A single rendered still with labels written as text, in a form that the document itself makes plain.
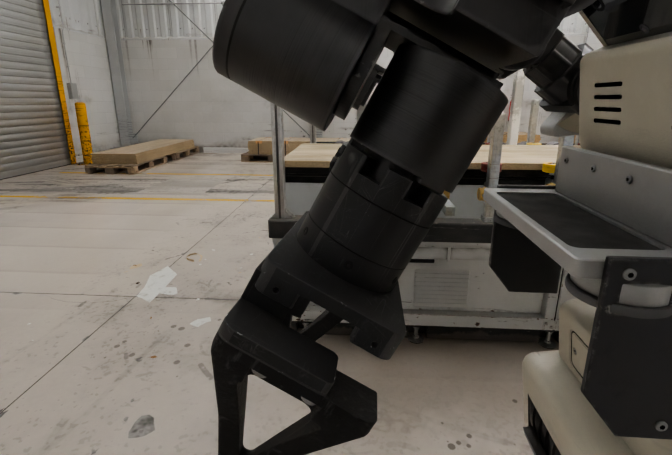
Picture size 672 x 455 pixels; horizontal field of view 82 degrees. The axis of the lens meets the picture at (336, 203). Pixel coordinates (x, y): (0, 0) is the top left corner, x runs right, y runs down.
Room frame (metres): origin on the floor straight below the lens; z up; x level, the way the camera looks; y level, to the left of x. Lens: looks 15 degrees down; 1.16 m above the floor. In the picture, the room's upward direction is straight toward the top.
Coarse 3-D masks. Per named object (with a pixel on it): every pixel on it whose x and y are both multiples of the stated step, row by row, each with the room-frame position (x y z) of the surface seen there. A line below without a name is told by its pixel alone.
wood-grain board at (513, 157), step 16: (304, 144) 2.33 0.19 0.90; (320, 144) 2.33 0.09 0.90; (336, 144) 2.33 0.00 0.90; (288, 160) 1.70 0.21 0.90; (304, 160) 1.70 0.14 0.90; (320, 160) 1.70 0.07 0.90; (480, 160) 1.70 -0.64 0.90; (512, 160) 1.70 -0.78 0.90; (528, 160) 1.70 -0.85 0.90; (544, 160) 1.70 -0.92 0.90
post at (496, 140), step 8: (504, 120) 1.43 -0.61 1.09; (496, 128) 1.43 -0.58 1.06; (496, 136) 1.43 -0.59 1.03; (496, 144) 1.43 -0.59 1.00; (496, 152) 1.43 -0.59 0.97; (488, 160) 1.46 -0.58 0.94; (496, 160) 1.43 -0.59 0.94; (488, 168) 1.45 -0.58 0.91; (496, 168) 1.43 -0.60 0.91; (488, 176) 1.44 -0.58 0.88; (496, 176) 1.43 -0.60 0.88; (488, 184) 1.43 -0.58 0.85; (496, 184) 1.43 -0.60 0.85; (488, 208) 1.43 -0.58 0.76; (488, 216) 1.43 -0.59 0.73
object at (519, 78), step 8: (520, 72) 2.36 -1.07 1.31; (520, 80) 2.36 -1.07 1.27; (520, 88) 2.36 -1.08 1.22; (512, 96) 2.39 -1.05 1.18; (520, 96) 2.36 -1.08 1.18; (512, 104) 2.38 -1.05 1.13; (520, 104) 2.36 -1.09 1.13; (512, 112) 2.37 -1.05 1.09; (520, 112) 2.36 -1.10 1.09; (512, 120) 2.36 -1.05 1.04; (512, 128) 2.36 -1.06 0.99; (512, 136) 2.36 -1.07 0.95; (512, 144) 2.36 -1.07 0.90
